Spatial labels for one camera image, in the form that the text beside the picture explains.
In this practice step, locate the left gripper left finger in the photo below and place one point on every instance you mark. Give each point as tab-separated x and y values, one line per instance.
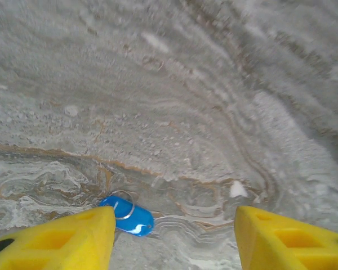
59	244

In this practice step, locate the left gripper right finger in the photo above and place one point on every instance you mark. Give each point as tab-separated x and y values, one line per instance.
293	244

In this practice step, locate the silver metal keyring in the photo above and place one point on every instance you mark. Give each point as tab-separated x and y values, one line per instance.
133	208

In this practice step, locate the blue plastic key tag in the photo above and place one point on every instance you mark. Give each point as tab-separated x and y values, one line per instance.
138	220

